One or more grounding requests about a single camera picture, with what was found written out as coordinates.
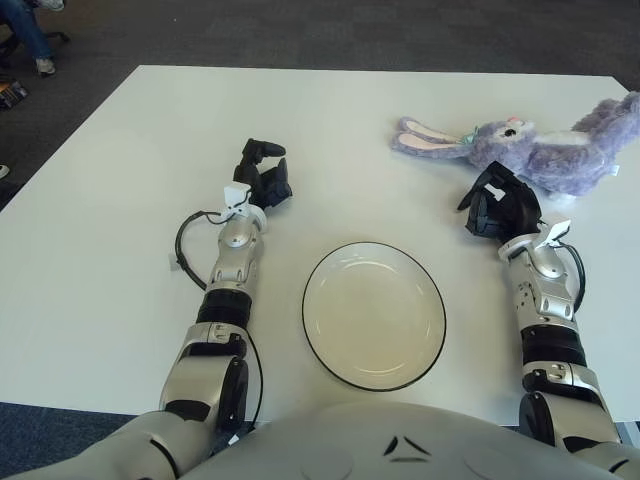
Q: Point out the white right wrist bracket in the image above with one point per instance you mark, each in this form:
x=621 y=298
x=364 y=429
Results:
x=557 y=230

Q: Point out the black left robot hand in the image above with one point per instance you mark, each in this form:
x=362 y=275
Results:
x=270 y=185

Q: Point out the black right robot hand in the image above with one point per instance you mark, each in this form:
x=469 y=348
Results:
x=520 y=210

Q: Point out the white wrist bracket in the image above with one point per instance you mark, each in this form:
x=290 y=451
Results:
x=235 y=192
x=557 y=230

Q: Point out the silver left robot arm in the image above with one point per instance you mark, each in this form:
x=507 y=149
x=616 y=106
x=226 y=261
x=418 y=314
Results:
x=232 y=260

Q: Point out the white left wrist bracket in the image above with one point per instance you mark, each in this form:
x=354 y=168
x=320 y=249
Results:
x=235 y=192

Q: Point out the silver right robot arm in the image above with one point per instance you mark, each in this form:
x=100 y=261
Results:
x=547 y=295

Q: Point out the white shoe tip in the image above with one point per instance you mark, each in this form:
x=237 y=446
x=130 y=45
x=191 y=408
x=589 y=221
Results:
x=3 y=171

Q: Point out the white sneaker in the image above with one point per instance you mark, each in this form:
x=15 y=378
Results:
x=51 y=4
x=46 y=66

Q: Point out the white plate with black rim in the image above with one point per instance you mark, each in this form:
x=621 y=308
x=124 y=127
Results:
x=372 y=320

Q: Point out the purple plush bunny doll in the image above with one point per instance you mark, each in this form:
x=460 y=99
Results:
x=560 y=160

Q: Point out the dark printed box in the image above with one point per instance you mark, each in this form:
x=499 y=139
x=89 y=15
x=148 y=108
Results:
x=11 y=94

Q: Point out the silver robot torso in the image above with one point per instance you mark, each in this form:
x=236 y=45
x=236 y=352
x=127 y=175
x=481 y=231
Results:
x=350 y=445

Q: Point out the person leg in jeans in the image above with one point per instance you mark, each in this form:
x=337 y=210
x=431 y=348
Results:
x=27 y=35

